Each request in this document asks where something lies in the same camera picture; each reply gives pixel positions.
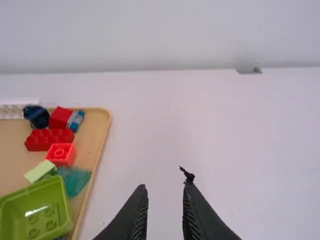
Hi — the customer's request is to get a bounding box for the tan tray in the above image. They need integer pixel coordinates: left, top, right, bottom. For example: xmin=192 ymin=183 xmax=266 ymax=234
xmin=0 ymin=107 xmax=112 ymax=240

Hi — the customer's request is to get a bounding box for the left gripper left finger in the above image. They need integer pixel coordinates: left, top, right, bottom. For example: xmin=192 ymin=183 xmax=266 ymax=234
xmin=93 ymin=184 xmax=149 ymax=240

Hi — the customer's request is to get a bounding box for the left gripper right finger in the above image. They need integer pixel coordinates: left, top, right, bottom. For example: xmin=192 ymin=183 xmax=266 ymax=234
xmin=178 ymin=164 xmax=243 ymax=240

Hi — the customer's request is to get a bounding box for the blue and white toy brick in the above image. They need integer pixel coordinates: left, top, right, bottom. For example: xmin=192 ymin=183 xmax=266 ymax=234
xmin=66 ymin=109 xmax=85 ymax=133

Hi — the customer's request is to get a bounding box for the long red toy brick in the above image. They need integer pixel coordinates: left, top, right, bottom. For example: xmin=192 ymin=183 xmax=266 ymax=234
xmin=24 ymin=128 xmax=75 ymax=152

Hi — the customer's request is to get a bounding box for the teal toy brick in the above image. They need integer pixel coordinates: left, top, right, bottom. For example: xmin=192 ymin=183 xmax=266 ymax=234
xmin=56 ymin=165 xmax=93 ymax=198

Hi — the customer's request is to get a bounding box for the coral red toy brick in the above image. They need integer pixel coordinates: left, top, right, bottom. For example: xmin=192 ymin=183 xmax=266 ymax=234
xmin=44 ymin=142 xmax=77 ymax=167

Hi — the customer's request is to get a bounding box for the light green toy brick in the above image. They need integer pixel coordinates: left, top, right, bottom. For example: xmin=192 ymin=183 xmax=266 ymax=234
xmin=24 ymin=159 xmax=58 ymax=184

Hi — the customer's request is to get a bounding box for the white long toy brick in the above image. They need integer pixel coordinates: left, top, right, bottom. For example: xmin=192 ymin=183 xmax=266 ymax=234
xmin=0 ymin=103 xmax=41 ymax=120

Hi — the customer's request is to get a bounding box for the dark blue toy brick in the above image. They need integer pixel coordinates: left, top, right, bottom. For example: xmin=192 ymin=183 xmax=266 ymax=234
xmin=22 ymin=104 xmax=50 ymax=130

